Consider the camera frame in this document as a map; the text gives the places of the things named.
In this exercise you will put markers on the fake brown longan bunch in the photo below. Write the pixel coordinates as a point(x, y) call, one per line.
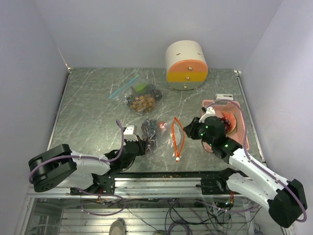
point(142, 103)

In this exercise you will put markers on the fake brown round fruit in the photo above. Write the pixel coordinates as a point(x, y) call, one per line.
point(162, 126)

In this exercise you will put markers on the blue zip top bag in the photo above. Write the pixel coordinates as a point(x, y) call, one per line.
point(138, 95)

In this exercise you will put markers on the round mini drawer cabinet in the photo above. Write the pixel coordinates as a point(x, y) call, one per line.
point(186, 67)

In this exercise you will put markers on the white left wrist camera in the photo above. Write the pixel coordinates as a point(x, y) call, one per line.
point(130, 133)

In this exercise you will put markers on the orange zip top bag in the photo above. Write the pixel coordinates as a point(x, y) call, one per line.
point(171, 141)

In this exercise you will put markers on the fake dark blue grape bunch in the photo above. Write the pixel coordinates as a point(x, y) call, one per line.
point(150, 134)

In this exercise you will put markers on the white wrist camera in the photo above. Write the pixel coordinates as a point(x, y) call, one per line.
point(130, 133)
point(208, 112)

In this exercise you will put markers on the fake green vegetable piece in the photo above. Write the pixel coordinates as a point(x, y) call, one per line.
point(140, 88)

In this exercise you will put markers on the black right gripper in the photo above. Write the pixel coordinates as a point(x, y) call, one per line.
point(191, 129)

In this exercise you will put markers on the pink perforated plastic basket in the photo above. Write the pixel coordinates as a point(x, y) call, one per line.
point(239, 133)

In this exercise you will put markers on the aluminium rail frame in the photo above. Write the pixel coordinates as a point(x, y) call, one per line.
point(176, 203)

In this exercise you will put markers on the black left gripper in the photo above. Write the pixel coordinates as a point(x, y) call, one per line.
point(142, 145)

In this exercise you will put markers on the small white plastic clip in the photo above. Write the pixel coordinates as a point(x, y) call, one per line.
point(224, 97)

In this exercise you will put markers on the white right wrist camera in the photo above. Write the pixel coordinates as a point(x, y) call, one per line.
point(208, 112)

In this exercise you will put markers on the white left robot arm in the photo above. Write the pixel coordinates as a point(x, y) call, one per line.
point(60, 166)

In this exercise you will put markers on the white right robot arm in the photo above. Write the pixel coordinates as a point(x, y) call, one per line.
point(285, 200)

